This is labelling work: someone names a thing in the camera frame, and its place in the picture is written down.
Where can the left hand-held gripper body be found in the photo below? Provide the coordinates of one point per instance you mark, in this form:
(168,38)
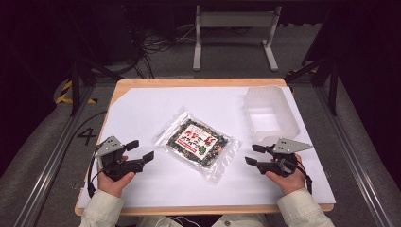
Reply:
(108,147)

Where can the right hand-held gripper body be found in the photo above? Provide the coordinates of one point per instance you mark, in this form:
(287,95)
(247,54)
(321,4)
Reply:
(288,146)

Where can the translucent plastic container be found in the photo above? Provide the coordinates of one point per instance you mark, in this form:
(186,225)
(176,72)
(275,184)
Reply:
(271,121)

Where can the clear bag of dried seaweed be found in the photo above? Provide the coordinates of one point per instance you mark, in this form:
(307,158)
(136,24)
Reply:
(198,145)

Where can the person's right hand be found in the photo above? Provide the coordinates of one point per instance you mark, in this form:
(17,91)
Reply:
(290,184)

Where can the person's left hand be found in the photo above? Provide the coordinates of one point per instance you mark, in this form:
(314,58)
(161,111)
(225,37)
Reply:
(111,186)

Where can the white board with wooden edge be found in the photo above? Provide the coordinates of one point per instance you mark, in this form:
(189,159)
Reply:
(151,107)

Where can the black metal stand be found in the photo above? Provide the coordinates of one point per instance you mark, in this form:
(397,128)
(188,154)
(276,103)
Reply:
(75,90)
(333,88)

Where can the yellow black hazard tape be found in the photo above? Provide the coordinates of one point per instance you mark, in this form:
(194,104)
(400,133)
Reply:
(66,93)

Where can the white metal stand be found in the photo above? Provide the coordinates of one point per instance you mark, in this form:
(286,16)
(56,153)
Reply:
(236,19)

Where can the aluminium rail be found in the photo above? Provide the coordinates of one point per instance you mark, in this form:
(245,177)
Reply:
(359,176)
(44,176)

